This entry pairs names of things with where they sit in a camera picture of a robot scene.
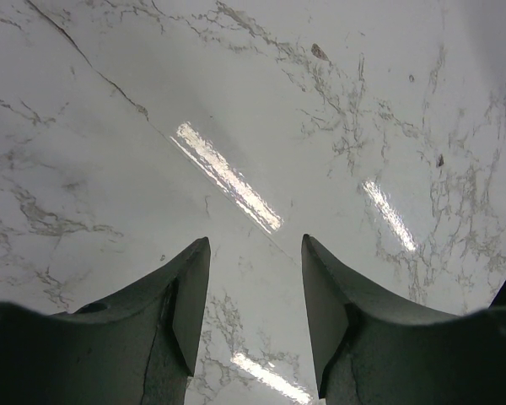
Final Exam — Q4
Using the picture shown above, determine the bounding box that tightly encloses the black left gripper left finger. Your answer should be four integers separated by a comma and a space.
0, 238, 211, 404

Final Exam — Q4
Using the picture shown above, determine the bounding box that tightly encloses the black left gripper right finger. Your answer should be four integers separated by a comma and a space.
301, 235, 506, 404

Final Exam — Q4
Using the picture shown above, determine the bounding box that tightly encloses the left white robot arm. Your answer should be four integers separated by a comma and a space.
0, 235, 506, 404

